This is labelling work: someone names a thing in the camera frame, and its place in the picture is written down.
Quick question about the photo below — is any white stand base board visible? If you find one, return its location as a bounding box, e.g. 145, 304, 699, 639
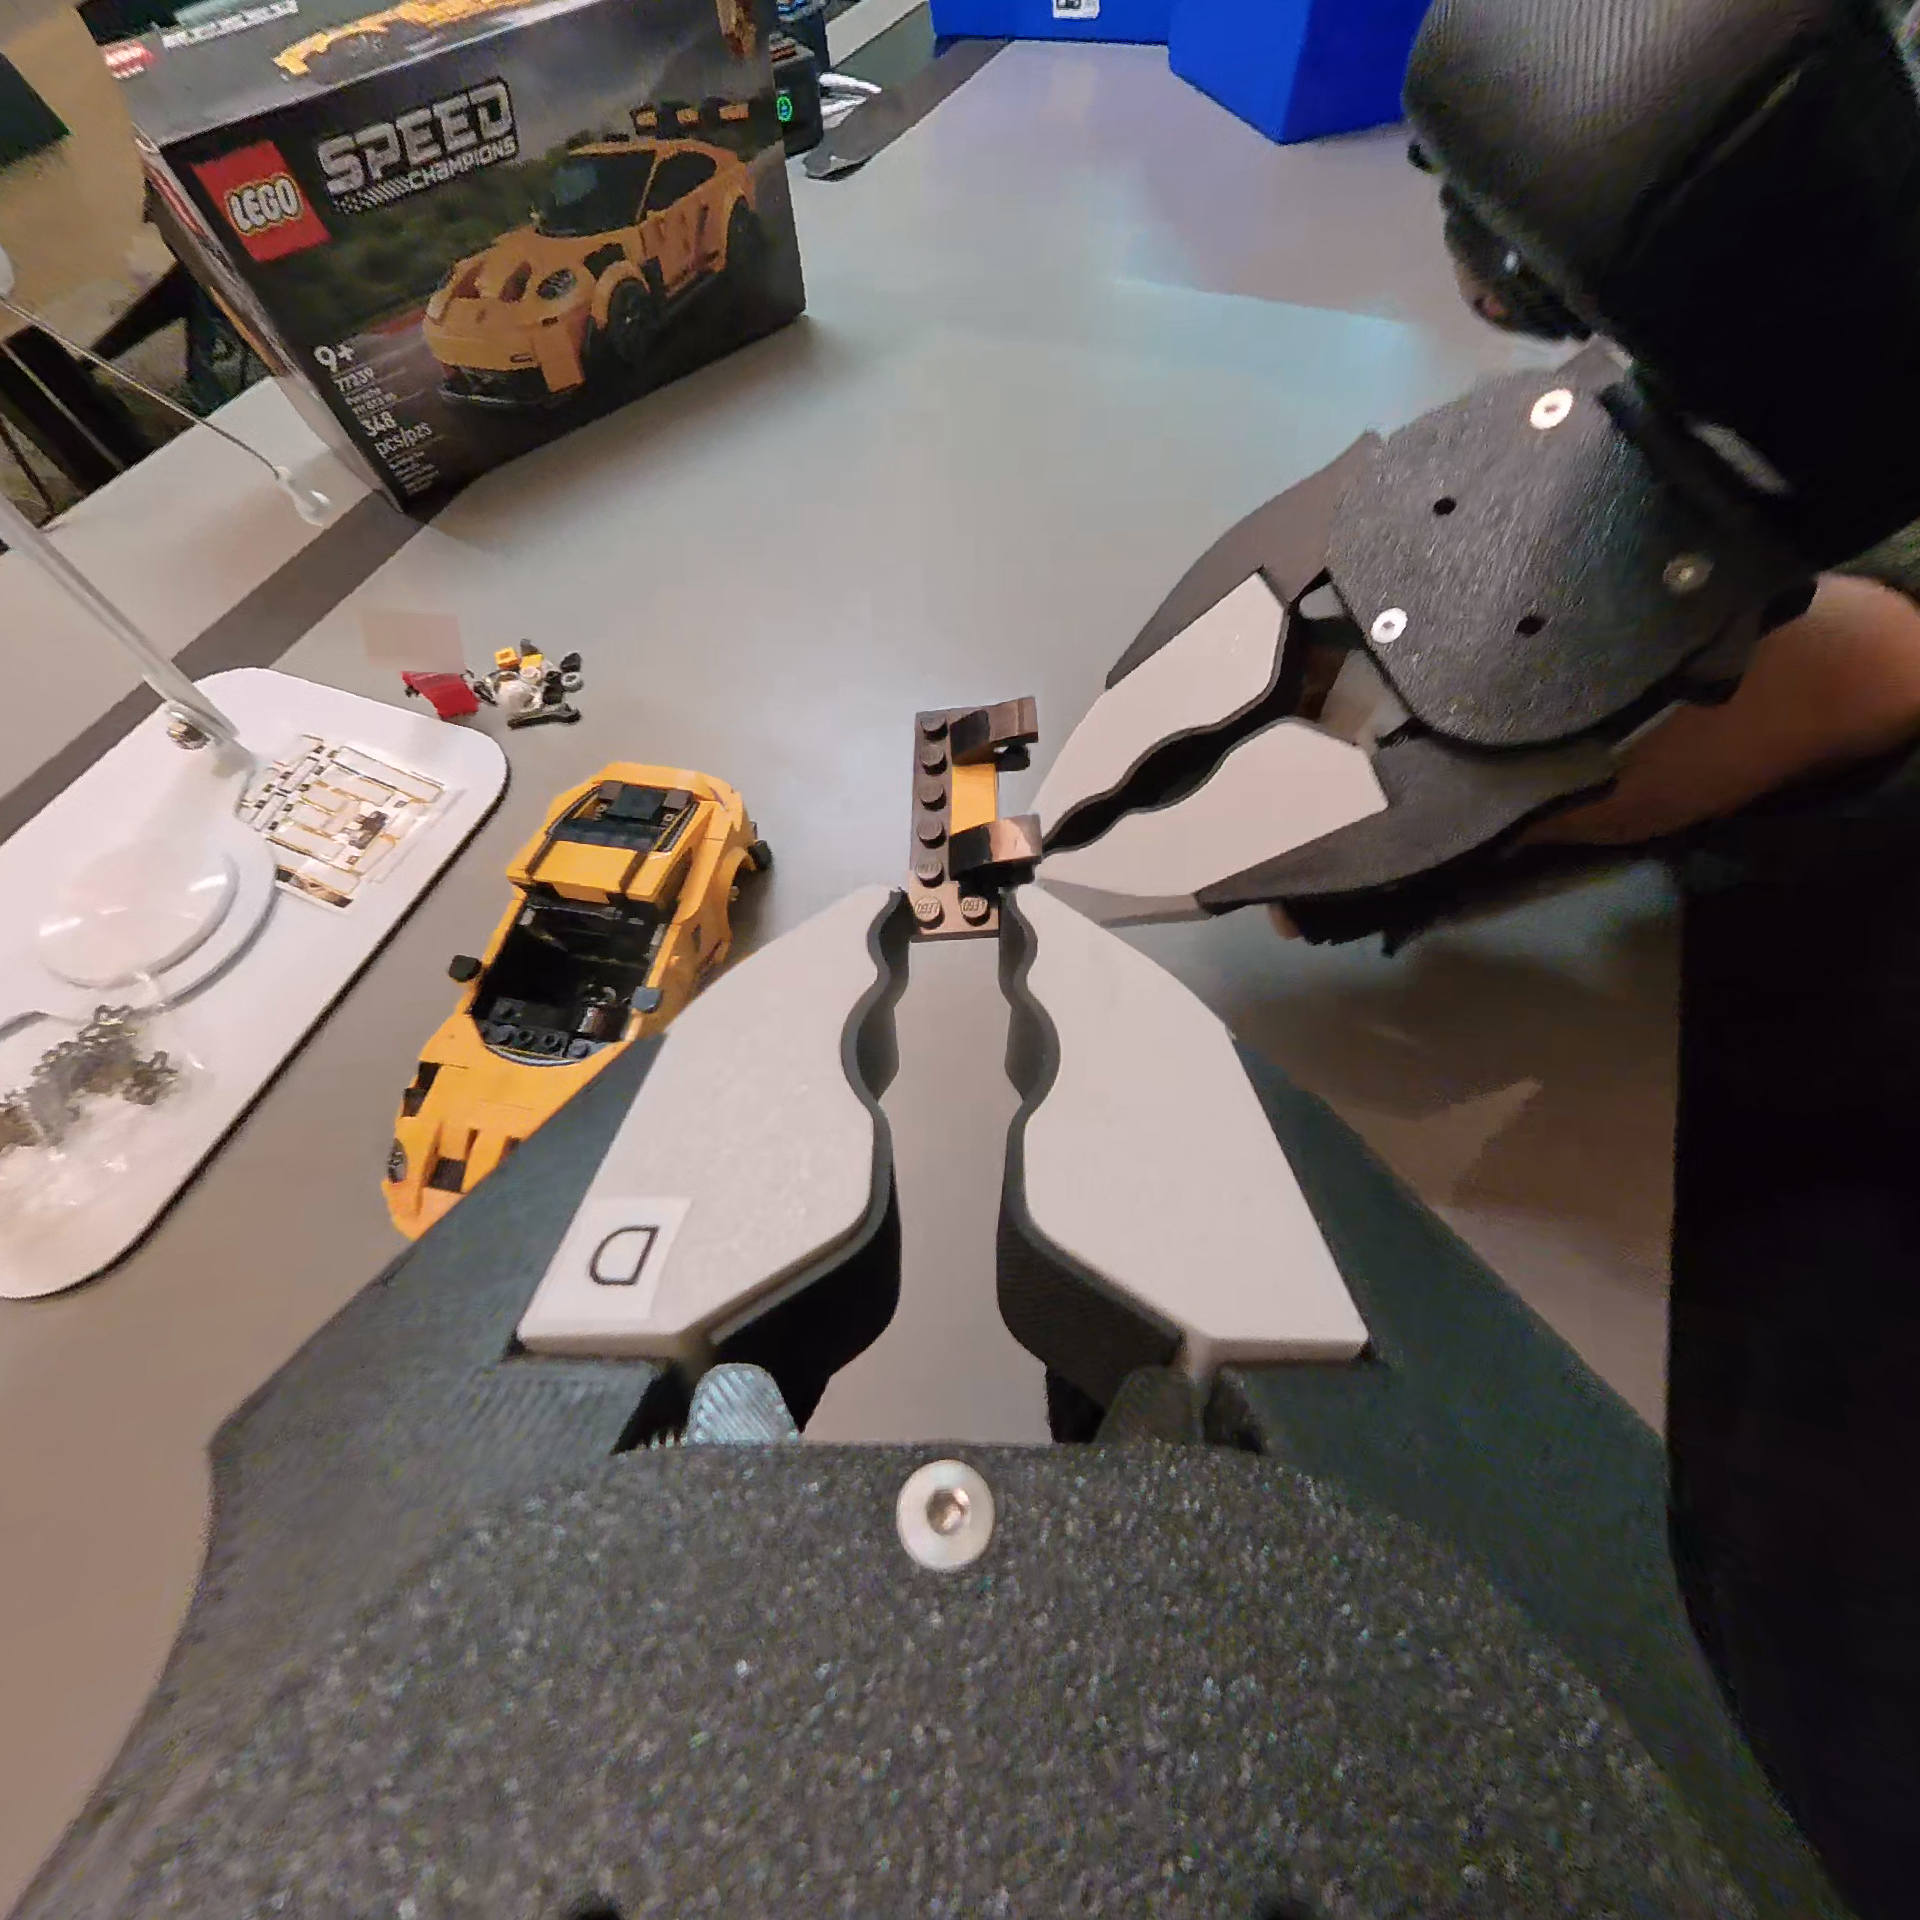
0, 669, 508, 1300

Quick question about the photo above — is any person's dark clothed torso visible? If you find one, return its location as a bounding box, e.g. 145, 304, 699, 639
1668, 840, 1920, 1920

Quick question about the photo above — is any person's right hand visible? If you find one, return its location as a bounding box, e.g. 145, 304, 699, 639
1516, 574, 1920, 858

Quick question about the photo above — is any bag of small lego parts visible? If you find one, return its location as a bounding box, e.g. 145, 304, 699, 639
0, 1007, 211, 1204

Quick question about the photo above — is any wire page holder arm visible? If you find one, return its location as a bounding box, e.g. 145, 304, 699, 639
0, 293, 332, 522

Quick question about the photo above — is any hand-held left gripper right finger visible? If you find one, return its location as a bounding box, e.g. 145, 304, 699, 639
995, 897, 1372, 1371

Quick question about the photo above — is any pile of small lego pieces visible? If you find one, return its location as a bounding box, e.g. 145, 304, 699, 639
476, 644, 588, 732

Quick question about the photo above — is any black yellow lego plate assembly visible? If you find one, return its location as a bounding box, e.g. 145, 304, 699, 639
905, 696, 1050, 944

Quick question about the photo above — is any round wooden table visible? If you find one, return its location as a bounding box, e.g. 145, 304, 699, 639
0, 46, 190, 354

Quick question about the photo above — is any lego sticker sheet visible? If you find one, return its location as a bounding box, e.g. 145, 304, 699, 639
232, 733, 458, 912

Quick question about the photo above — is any yellow lego car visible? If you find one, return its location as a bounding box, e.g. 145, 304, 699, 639
382, 762, 773, 1238

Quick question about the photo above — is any lego set box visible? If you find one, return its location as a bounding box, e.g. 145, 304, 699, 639
128, 0, 809, 518

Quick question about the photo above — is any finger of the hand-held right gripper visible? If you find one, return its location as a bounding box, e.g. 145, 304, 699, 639
1031, 574, 1291, 852
1050, 724, 1391, 905

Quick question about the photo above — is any labelled blue storage bin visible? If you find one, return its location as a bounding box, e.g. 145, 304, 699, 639
928, 0, 1176, 46

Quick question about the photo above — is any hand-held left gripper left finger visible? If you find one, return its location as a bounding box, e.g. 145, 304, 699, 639
516, 887, 911, 1371

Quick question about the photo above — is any clear stand rod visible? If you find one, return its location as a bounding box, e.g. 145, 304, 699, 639
0, 496, 245, 752

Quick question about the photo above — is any round clear lens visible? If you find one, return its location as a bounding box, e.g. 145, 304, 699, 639
28, 840, 279, 1000

